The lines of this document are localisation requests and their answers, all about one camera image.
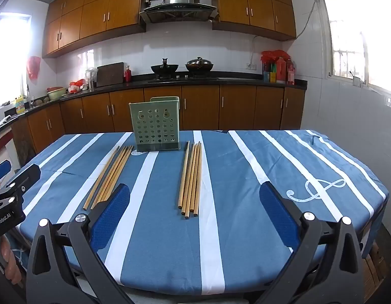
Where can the steel range hood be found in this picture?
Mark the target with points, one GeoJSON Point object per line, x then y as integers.
{"type": "Point", "coordinates": [178, 3]}

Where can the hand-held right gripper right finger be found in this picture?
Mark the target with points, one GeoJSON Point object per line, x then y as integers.
{"type": "Point", "coordinates": [277, 215]}

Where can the black wok with lid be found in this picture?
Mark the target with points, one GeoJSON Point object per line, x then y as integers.
{"type": "Point", "coordinates": [199, 65]}

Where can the red bag with bottles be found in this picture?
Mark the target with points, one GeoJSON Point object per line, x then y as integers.
{"type": "Point", "coordinates": [277, 66]}

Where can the dark wooden cutting board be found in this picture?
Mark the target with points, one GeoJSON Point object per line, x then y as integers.
{"type": "Point", "coordinates": [110, 74]}

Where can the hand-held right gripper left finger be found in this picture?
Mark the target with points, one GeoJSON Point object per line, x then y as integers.
{"type": "Point", "coordinates": [111, 215]}

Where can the metal faucet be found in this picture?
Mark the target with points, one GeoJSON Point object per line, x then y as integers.
{"type": "Point", "coordinates": [30, 95]}

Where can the black gas stove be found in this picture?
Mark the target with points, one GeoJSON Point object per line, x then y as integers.
{"type": "Point", "coordinates": [182, 78]}

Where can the person's left hand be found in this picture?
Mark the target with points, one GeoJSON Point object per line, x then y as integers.
{"type": "Point", "coordinates": [12, 267]}

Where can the white wall socket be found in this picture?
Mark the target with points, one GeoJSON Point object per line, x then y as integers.
{"type": "Point", "coordinates": [252, 66]}

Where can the green perforated utensil holder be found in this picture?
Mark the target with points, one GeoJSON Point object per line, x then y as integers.
{"type": "Point", "coordinates": [154, 123]}

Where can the wooden base cabinets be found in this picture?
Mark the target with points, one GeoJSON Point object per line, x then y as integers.
{"type": "Point", "coordinates": [236, 107]}

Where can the small bright window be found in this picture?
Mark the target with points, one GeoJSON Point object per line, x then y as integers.
{"type": "Point", "coordinates": [8, 60]}

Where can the red bottle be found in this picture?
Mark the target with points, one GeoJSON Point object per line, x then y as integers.
{"type": "Point", "coordinates": [128, 75]}

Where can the red plastic bag on hook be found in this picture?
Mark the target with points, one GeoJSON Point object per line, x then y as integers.
{"type": "Point", "coordinates": [34, 68]}

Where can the short wooden wall cabinets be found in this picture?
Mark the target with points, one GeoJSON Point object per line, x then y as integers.
{"type": "Point", "coordinates": [258, 3]}

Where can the blue white striped tablecloth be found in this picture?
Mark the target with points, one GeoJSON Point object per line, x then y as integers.
{"type": "Point", "coordinates": [239, 196]}

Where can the yellow detergent bottle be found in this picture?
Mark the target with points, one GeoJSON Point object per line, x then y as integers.
{"type": "Point", "coordinates": [20, 105]}

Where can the large bright window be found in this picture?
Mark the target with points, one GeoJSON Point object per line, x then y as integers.
{"type": "Point", "coordinates": [363, 34]}

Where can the crumpled red plastic bag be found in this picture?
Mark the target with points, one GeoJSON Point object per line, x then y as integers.
{"type": "Point", "coordinates": [77, 85]}

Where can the clear glass jar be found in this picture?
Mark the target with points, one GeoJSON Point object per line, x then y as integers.
{"type": "Point", "coordinates": [91, 78]}

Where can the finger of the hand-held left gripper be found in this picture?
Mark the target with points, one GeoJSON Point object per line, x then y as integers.
{"type": "Point", "coordinates": [0, 171]}
{"type": "Point", "coordinates": [26, 177]}

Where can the green basin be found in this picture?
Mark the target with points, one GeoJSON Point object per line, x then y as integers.
{"type": "Point", "coordinates": [56, 93]}

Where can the black kitchen countertop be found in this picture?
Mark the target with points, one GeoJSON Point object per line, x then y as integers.
{"type": "Point", "coordinates": [246, 81]}

